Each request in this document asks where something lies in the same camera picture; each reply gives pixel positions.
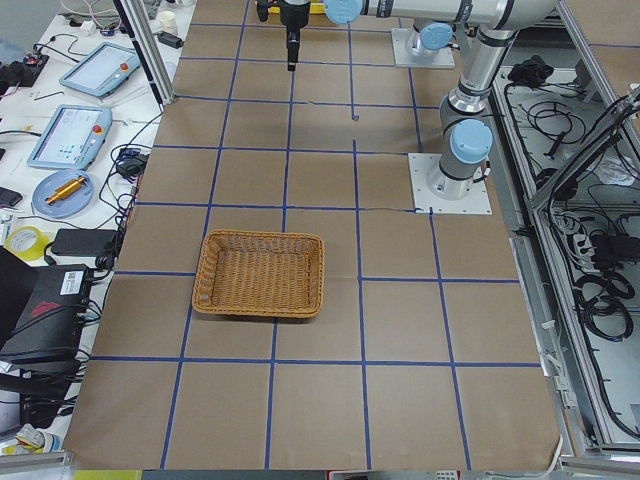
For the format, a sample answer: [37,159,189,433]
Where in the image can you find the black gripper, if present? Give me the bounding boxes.
[286,30,301,71]

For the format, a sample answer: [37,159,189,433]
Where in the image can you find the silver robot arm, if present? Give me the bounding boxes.
[324,1,557,201]
[406,19,454,57]

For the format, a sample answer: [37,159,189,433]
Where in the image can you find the spare yellow tape roll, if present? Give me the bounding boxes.
[4,226,50,262]

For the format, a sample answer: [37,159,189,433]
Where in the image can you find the lavender white cup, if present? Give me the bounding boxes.
[157,10,178,35]

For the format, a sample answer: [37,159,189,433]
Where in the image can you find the black power adapter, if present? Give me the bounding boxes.
[156,31,184,49]

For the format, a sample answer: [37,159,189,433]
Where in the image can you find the far teach pendant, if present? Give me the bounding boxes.
[59,42,141,98]

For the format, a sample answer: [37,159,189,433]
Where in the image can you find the teach pendant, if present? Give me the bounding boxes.
[27,104,113,170]
[59,42,141,98]

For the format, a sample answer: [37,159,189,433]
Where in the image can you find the near teach pendant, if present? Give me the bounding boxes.
[27,104,113,170]

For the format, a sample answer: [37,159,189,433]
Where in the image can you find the brown wicker basket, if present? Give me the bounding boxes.
[192,230,325,319]

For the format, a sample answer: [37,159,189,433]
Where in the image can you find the brass cylinder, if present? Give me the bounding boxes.
[45,176,87,205]

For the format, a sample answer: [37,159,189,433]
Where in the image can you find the blue plate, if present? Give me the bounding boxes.
[31,169,94,219]

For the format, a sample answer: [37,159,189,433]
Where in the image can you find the black red computer box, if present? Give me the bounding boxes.
[1,248,92,368]

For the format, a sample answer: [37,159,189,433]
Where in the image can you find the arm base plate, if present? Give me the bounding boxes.
[391,23,455,69]
[408,153,492,215]

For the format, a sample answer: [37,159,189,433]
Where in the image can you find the aluminium frame post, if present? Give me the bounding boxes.
[113,0,175,106]

